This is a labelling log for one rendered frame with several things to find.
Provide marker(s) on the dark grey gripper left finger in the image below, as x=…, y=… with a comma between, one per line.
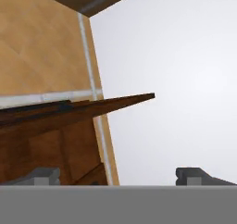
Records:
x=46, y=176

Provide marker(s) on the brown wooden base cabinet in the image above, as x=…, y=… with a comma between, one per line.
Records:
x=74, y=150

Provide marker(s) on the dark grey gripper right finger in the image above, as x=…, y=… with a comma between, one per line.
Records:
x=191, y=173

